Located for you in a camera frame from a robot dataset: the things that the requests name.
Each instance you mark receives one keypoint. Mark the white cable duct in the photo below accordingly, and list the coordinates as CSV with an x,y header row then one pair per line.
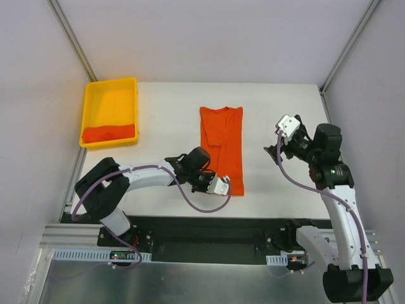
x,y
82,255
277,260

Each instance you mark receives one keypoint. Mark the rolled orange t shirt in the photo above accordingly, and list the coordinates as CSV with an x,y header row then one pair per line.
x,y
108,133

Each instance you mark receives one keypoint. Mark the left white cable duct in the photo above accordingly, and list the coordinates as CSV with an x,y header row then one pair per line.
x,y
82,255

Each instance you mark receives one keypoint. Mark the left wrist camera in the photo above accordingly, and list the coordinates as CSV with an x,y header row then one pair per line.
x,y
219,185

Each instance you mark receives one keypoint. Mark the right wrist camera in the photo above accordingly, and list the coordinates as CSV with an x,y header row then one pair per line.
x,y
287,126

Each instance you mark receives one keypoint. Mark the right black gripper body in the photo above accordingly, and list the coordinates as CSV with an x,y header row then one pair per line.
x,y
285,147

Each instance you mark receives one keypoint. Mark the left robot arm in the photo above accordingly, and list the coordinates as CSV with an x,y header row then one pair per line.
x,y
103,187

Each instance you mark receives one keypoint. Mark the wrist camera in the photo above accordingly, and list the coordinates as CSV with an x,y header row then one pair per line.
x,y
219,185
287,126

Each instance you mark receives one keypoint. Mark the orange t shirt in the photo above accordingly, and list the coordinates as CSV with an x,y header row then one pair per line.
x,y
108,133
221,137

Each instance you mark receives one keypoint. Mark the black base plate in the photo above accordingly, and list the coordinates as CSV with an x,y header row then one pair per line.
x,y
240,241

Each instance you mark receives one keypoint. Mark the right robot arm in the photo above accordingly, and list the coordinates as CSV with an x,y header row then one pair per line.
x,y
351,270

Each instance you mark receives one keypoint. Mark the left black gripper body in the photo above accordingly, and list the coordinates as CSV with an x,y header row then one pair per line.
x,y
204,181

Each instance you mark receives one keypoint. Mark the right white cable duct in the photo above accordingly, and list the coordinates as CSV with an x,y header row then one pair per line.
x,y
277,260

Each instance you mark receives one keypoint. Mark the left aluminium frame post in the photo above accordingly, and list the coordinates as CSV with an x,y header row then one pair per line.
x,y
64,23

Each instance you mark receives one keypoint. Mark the right aluminium frame post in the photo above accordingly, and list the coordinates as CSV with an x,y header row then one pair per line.
x,y
350,44

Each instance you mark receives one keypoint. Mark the aluminium front rail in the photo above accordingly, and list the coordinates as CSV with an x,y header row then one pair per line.
x,y
70,236

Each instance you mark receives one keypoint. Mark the aluminium frame post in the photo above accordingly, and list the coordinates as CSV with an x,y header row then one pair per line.
x,y
64,23
350,44

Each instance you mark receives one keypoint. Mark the yellow plastic bin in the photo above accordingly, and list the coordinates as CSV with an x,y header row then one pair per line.
x,y
110,102

